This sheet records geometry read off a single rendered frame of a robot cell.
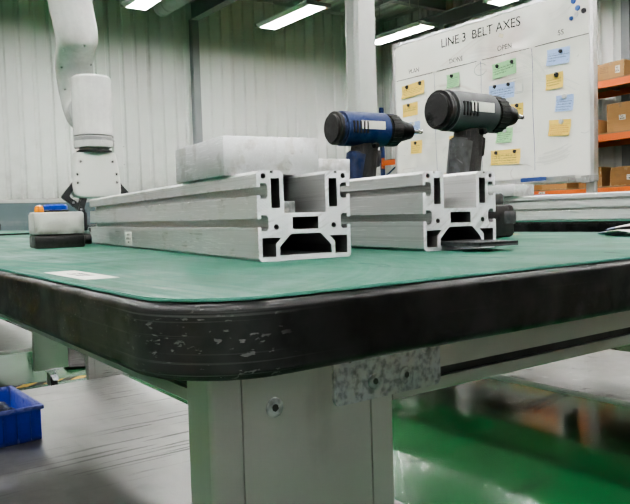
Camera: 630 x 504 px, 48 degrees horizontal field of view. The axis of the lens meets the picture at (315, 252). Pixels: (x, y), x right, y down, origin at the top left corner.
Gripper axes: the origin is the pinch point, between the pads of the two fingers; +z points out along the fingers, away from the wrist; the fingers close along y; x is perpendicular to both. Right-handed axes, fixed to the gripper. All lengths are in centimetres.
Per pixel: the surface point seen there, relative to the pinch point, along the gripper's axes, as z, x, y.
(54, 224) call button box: 0.2, 35.3, 14.0
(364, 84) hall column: -168, -640, -478
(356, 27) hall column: -248, -662, -481
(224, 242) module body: 2, 91, 5
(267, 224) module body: 1, 99, 4
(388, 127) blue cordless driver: -15, 57, -39
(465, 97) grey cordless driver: -16, 79, -37
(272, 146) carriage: -7, 92, 0
